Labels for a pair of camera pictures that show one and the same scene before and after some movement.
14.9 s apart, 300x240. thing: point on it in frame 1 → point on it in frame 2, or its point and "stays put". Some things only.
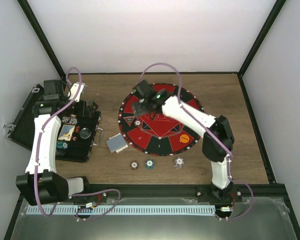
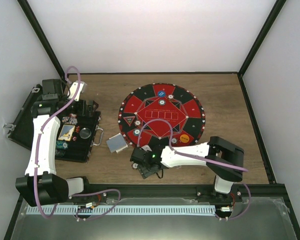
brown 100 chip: x=137 y=123 stays put
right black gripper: x=138 y=111 → x=145 y=172
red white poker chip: x=134 y=165 stays put
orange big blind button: x=184 y=138 stays put
